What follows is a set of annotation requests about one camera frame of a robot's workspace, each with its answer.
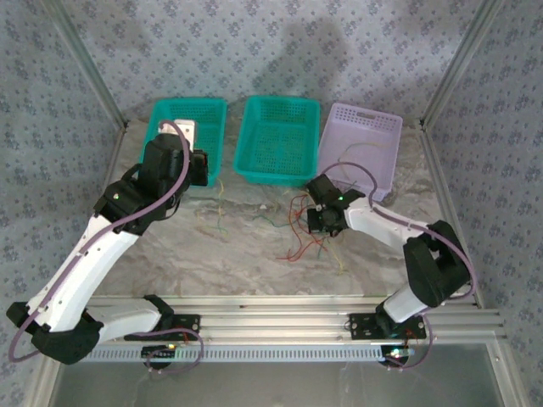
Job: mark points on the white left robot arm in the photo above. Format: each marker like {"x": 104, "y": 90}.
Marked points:
{"x": 85, "y": 263}

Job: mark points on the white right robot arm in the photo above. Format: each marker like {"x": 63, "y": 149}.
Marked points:
{"x": 382, "y": 224}

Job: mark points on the teal plastic mesh basket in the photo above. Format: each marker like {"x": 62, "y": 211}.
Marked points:
{"x": 275, "y": 140}
{"x": 214, "y": 127}

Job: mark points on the lilac plastic mesh basket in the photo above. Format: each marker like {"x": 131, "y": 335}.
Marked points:
{"x": 365, "y": 123}

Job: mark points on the black controller board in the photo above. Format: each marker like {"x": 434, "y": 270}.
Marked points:
{"x": 396, "y": 354}
{"x": 159, "y": 352}

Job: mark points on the grey metal base sheet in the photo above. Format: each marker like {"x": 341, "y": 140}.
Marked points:
{"x": 254, "y": 386}

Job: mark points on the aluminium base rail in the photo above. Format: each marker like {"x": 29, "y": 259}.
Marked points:
{"x": 275, "y": 322}

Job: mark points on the aluminium frame post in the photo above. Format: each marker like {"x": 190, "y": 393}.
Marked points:
{"x": 89, "y": 63}
{"x": 458, "y": 63}

